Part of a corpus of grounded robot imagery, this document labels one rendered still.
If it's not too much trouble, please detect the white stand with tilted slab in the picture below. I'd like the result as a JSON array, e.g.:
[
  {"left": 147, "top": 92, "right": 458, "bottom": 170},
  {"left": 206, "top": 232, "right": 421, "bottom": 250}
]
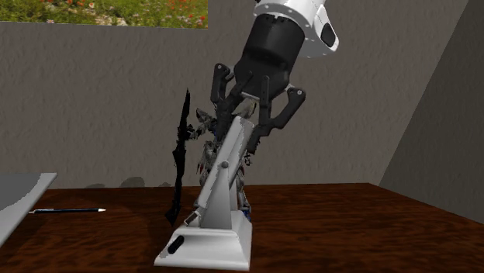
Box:
[{"left": 154, "top": 116, "right": 255, "bottom": 272}]

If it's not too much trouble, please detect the white robot figure black sword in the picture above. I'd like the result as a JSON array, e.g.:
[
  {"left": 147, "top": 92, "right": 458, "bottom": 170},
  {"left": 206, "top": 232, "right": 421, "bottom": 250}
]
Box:
[{"left": 164, "top": 88, "right": 253, "bottom": 228}]

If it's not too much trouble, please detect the black pen white tip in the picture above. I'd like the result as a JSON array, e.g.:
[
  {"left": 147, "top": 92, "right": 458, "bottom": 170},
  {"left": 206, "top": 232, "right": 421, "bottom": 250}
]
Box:
[{"left": 28, "top": 206, "right": 107, "bottom": 216}]

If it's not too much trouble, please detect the grey flat slab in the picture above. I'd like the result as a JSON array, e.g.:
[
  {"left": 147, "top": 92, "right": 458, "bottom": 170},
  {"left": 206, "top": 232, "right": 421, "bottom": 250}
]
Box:
[{"left": 0, "top": 172, "right": 58, "bottom": 247}]

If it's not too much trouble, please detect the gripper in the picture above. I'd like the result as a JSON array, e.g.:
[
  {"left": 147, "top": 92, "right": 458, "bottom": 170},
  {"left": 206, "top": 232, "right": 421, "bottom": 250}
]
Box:
[{"left": 209, "top": 12, "right": 307, "bottom": 156}]

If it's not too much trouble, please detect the flower meadow wall picture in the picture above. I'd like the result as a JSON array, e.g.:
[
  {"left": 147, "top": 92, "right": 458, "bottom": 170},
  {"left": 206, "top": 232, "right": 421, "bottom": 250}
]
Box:
[{"left": 0, "top": 0, "right": 209, "bottom": 30}]

